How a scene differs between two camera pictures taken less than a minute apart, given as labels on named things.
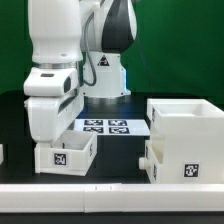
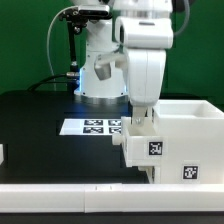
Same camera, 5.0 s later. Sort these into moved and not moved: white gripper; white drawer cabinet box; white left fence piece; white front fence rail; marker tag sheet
Moved: white gripper
Not moved: white front fence rail; marker tag sheet; white left fence piece; white drawer cabinet box
